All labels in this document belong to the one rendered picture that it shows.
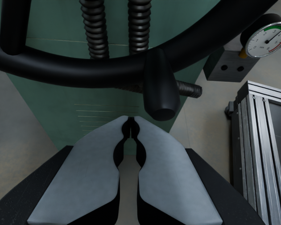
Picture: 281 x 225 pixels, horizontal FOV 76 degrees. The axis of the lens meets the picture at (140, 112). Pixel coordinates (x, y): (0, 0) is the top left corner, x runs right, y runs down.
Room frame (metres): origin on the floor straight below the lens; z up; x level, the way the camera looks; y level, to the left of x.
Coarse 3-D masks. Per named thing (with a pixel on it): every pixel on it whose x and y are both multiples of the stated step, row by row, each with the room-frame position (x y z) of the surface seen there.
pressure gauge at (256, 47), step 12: (252, 24) 0.30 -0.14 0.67; (264, 24) 0.28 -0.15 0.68; (276, 24) 0.28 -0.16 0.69; (240, 36) 0.30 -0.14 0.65; (252, 36) 0.28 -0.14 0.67; (264, 36) 0.28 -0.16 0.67; (276, 36) 0.29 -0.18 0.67; (252, 48) 0.28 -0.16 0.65; (264, 48) 0.28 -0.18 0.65; (276, 48) 0.29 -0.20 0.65
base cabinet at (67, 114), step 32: (0, 0) 0.26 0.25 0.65; (32, 0) 0.27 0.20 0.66; (64, 0) 0.28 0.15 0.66; (160, 0) 0.31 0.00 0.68; (192, 0) 0.32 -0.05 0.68; (32, 32) 0.27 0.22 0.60; (64, 32) 0.28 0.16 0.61; (128, 32) 0.30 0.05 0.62; (160, 32) 0.31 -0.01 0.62; (32, 96) 0.25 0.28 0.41; (64, 96) 0.27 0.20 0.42; (96, 96) 0.28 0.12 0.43; (128, 96) 0.30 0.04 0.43; (64, 128) 0.26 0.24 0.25; (96, 128) 0.28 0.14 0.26
